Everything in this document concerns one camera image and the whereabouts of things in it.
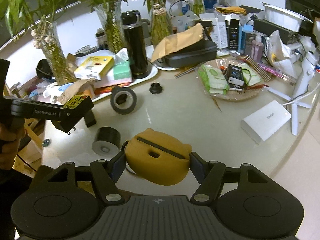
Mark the white tray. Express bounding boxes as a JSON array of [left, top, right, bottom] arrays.
[[43, 49, 158, 105]]

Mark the white foil takeaway container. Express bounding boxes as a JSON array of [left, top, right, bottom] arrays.
[[262, 2, 313, 33]]

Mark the pink bottle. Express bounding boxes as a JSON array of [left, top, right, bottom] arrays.
[[251, 34, 264, 63]]

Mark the small black product box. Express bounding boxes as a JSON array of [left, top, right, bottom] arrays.
[[227, 64, 245, 87]]

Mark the brown paper envelope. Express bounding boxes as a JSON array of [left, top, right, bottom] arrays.
[[150, 23, 203, 62]]

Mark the black zipper case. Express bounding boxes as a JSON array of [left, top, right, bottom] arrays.
[[162, 40, 217, 68]]

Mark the glass plate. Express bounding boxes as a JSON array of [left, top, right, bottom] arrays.
[[195, 56, 272, 101]]

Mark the black tape roll white core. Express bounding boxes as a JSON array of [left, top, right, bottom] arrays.
[[92, 127, 121, 157]]

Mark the person's left hand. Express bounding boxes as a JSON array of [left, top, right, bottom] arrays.
[[0, 124, 25, 170]]

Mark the wide black tape roll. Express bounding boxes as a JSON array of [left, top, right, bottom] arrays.
[[110, 86, 137, 115]]

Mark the white plastic bag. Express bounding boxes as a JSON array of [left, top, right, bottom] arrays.
[[267, 30, 295, 76]]

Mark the white tripod gimbal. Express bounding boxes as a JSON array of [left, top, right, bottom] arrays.
[[268, 51, 319, 135]]

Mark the green wet wipes pack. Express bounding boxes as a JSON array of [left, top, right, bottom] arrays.
[[198, 64, 229, 95]]

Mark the small black rectangular block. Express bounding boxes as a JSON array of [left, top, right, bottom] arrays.
[[84, 110, 97, 128]]

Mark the black thermos bottle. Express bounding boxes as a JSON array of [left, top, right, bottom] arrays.
[[121, 10, 151, 79]]

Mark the yellow bear earbuds case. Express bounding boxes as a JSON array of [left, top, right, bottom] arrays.
[[124, 128, 192, 186]]

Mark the white power adapter box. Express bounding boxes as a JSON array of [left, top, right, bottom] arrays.
[[240, 100, 291, 144]]

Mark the brown drawstring pouch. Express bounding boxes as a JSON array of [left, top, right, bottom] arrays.
[[57, 78, 95, 105]]

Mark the black box with yellow label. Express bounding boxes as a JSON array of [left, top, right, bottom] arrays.
[[22, 94, 95, 136]]

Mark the small black knob cap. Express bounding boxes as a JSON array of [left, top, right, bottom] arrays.
[[149, 82, 163, 94]]

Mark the yellow medicine box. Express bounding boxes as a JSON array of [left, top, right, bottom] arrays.
[[74, 56, 114, 80]]

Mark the dark green round cap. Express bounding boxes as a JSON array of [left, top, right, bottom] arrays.
[[42, 139, 50, 147]]

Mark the green tissue pack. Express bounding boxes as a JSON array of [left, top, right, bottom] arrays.
[[113, 61, 132, 80]]

